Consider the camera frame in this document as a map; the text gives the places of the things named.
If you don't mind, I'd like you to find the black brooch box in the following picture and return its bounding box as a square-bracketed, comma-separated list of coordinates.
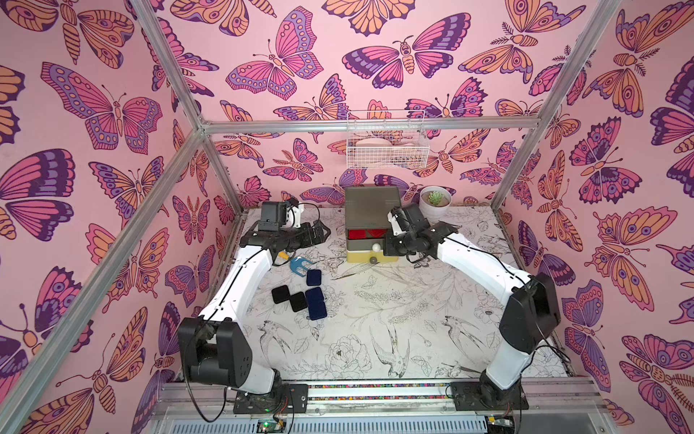
[271, 285, 291, 305]
[288, 291, 308, 313]

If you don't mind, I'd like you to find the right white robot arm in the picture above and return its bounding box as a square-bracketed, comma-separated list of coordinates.
[384, 204, 561, 392]

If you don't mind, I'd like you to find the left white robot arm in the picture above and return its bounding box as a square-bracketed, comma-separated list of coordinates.
[177, 199, 331, 395]

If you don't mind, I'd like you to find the small navy brooch box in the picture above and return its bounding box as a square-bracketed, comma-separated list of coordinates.
[305, 269, 323, 288]

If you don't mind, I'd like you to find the white potted succulent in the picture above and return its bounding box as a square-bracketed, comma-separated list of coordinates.
[419, 186, 453, 222]

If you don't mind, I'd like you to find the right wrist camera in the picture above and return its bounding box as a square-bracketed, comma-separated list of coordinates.
[388, 204, 430, 236]

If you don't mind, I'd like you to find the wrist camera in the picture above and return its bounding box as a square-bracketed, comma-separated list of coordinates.
[258, 199, 304, 233]
[388, 204, 430, 236]

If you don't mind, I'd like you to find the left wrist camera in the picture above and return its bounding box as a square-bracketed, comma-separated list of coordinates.
[258, 199, 304, 233]

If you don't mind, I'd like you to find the three-drawer cabinet frame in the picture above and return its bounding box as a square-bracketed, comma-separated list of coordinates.
[344, 186, 401, 242]

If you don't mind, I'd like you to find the white wire basket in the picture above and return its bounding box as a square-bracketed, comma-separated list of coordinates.
[343, 118, 430, 171]

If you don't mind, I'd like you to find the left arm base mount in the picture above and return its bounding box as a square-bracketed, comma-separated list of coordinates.
[233, 381, 309, 415]

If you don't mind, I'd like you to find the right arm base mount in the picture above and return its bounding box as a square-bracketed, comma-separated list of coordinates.
[449, 374, 530, 412]

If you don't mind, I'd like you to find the aluminium front rail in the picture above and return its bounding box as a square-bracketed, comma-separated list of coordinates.
[145, 378, 619, 433]

